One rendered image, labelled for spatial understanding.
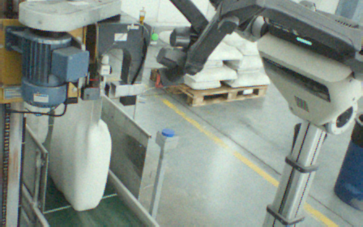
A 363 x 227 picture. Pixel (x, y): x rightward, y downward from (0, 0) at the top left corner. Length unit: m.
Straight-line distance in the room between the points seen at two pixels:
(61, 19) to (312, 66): 0.82
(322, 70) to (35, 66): 0.93
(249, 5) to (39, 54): 0.74
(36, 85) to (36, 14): 0.24
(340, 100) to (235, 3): 0.57
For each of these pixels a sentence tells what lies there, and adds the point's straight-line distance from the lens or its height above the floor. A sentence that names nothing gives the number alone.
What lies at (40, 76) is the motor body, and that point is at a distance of 1.51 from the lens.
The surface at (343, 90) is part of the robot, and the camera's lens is 1.46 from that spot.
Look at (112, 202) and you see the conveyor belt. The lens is 2.30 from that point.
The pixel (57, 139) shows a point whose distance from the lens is 2.24.
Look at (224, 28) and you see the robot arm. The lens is 1.12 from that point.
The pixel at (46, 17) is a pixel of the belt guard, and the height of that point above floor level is 1.41.
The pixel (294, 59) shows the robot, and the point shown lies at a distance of 1.52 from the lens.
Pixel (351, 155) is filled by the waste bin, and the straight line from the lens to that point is 3.55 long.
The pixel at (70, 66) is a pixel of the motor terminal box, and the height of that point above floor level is 1.27.
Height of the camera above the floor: 1.75
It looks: 23 degrees down
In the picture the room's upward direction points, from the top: 11 degrees clockwise
